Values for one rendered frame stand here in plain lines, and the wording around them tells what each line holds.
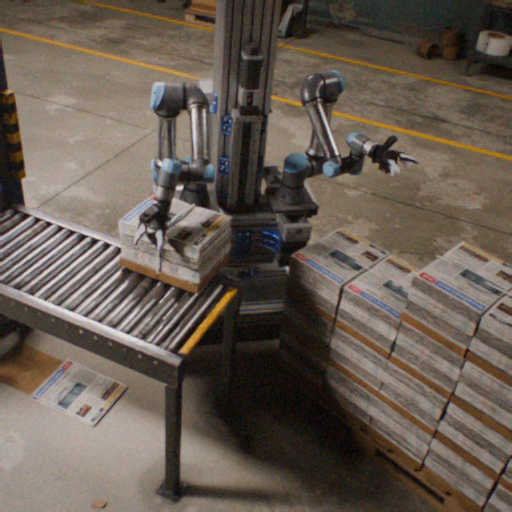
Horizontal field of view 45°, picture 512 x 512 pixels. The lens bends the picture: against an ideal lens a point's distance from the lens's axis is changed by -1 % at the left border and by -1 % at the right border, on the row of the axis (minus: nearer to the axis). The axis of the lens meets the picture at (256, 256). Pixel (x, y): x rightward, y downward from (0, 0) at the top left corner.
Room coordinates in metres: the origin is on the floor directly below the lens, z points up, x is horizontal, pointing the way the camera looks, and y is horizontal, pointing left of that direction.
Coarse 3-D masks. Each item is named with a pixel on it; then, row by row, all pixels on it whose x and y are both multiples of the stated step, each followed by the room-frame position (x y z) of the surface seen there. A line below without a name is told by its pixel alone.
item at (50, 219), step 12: (0, 204) 2.46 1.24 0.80; (12, 204) 2.47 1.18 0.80; (36, 216) 2.39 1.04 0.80; (48, 216) 2.40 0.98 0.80; (60, 228) 2.34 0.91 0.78; (72, 228) 2.32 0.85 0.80; (84, 228) 2.33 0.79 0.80; (96, 240) 2.26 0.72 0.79; (108, 240) 2.26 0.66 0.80; (120, 252) 2.22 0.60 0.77; (216, 276) 2.08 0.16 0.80; (228, 288) 2.03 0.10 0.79; (240, 288) 2.03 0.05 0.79; (216, 300) 2.05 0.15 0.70; (240, 300) 2.04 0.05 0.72
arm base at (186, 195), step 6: (186, 192) 2.60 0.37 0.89; (192, 192) 2.59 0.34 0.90; (198, 192) 2.59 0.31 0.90; (204, 192) 2.61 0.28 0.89; (180, 198) 2.61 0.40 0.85; (186, 198) 2.59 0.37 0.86; (192, 198) 2.58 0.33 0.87; (198, 198) 2.58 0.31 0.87; (204, 198) 2.61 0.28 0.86; (198, 204) 2.57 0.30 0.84; (204, 204) 2.59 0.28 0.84
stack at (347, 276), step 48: (336, 240) 2.41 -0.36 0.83; (336, 288) 2.09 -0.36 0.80; (384, 288) 2.09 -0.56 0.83; (288, 336) 2.23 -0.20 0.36; (336, 336) 2.06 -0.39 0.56; (384, 336) 1.92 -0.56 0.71; (288, 384) 2.20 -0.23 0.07; (336, 384) 2.03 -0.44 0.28; (384, 384) 1.88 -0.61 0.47; (480, 384) 1.65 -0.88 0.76; (384, 432) 1.84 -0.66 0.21; (480, 432) 1.60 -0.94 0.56; (432, 480) 1.66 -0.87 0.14; (480, 480) 1.55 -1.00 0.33
